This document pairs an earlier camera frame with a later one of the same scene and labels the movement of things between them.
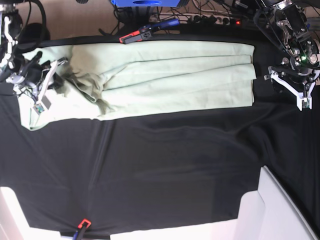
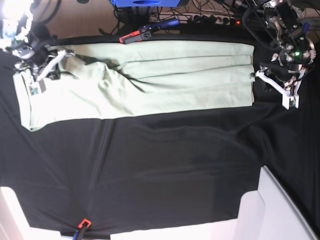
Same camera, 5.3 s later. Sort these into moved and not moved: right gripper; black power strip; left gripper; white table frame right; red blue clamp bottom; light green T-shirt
Moved: right gripper; left gripper
Not moved: white table frame right; light green T-shirt; red blue clamp bottom; black power strip
